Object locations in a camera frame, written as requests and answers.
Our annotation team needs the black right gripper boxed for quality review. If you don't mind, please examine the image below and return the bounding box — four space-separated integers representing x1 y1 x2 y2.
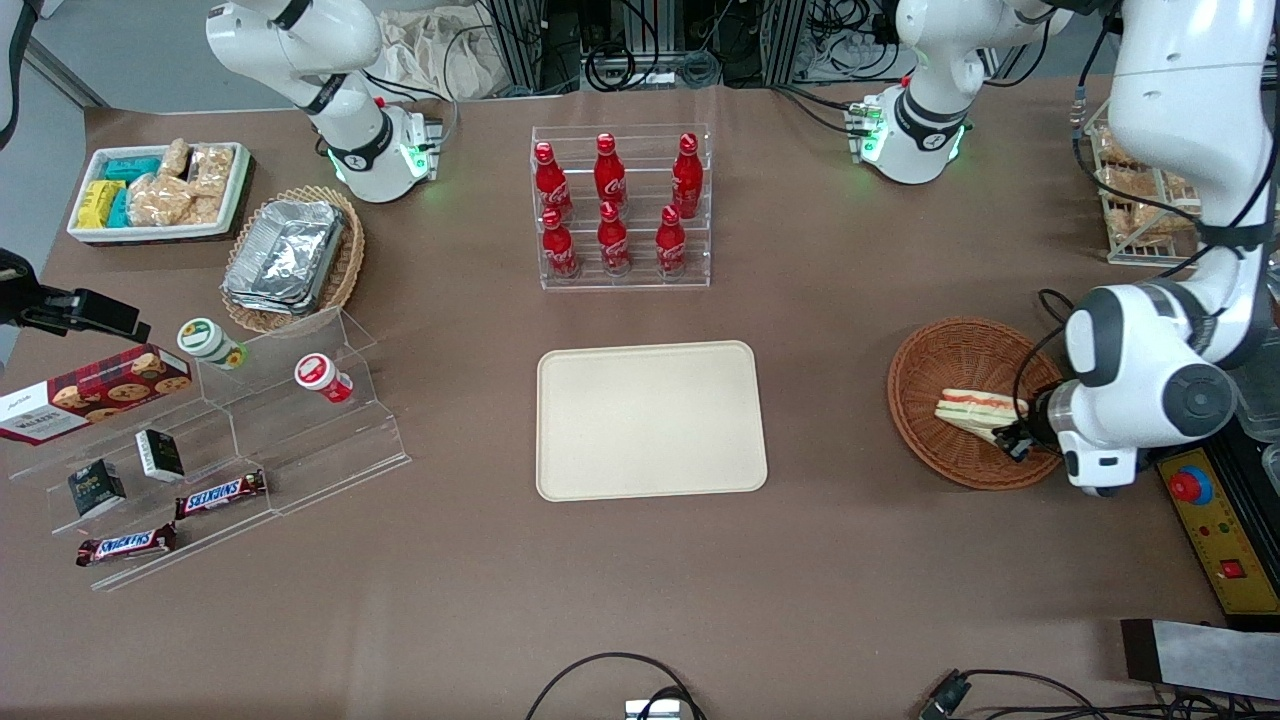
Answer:
0 248 151 344

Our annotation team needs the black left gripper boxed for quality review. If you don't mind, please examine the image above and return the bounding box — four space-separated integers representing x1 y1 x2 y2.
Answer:
995 385 1079 463

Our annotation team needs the triangle sandwich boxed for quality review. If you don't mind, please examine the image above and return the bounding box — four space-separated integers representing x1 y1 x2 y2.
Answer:
935 388 1031 446

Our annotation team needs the round brown wicker basket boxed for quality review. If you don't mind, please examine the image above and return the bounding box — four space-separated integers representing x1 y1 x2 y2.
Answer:
887 317 1076 491

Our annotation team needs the oval tan wicker basket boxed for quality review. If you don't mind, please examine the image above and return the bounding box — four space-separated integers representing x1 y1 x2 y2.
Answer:
220 185 366 336

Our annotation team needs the cream plastic tray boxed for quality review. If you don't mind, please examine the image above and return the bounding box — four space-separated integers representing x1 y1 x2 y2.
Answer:
536 340 769 502

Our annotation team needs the white rectangular snack bin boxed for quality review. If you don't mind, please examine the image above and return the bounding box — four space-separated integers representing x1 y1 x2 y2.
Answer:
67 142 253 246

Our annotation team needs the red cookie box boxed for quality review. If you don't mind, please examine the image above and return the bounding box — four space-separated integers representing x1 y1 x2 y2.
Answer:
0 343 193 446

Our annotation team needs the yellow snack packet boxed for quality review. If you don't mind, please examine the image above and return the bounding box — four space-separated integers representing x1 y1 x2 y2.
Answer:
77 180 127 230

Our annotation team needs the green lid yoghurt cup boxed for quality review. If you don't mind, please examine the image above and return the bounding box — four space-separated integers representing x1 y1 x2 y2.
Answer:
177 318 248 372

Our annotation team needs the small black box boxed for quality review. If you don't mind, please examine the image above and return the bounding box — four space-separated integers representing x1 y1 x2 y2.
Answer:
67 459 128 519
135 429 186 484

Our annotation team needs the stack of foil trays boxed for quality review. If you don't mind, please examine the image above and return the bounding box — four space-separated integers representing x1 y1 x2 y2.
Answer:
222 200 347 317

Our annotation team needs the Snickers bar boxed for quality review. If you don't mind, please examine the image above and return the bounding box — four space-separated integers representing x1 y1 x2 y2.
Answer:
76 523 178 568
175 470 268 520

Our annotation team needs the yellow emergency stop box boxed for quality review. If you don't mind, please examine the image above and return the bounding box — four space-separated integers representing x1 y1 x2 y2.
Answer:
1150 380 1280 631

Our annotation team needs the red lid yoghurt cup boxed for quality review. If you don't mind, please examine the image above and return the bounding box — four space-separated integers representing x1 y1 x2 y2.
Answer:
294 353 354 405

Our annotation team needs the clear plastic food container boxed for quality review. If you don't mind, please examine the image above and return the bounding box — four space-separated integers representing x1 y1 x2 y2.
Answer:
1238 380 1280 443

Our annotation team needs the clear acrylic stepped stand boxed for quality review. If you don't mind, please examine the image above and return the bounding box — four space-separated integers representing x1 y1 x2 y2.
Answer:
5 308 411 593

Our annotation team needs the grey black flat strip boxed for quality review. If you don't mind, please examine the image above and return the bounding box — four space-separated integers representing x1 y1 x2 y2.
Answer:
1120 618 1280 701

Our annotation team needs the red cola bottle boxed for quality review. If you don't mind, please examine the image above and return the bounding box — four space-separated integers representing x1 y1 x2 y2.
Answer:
597 201 633 276
594 133 628 213
671 133 705 219
534 141 576 223
656 205 689 278
540 207 581 279

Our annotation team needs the clear acrylic bottle rack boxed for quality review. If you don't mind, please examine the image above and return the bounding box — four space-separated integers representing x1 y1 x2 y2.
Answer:
530 124 712 292

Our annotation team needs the beige crumpled cloth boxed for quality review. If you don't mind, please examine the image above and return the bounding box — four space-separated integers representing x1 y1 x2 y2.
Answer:
375 8 501 101

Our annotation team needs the white wire rack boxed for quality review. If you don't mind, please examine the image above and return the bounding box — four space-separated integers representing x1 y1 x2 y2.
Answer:
1085 95 1219 267

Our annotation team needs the black plug with cable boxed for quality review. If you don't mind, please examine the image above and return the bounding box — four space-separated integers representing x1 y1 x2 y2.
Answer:
918 668 1280 720

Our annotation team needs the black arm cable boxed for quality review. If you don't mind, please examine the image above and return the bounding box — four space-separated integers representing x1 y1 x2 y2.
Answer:
1012 20 1280 431

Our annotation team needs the black looped cable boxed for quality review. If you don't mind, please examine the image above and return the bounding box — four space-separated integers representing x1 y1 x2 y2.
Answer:
525 652 707 720

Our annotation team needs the black coiled cable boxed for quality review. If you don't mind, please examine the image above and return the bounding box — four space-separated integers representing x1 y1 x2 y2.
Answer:
583 40 638 93

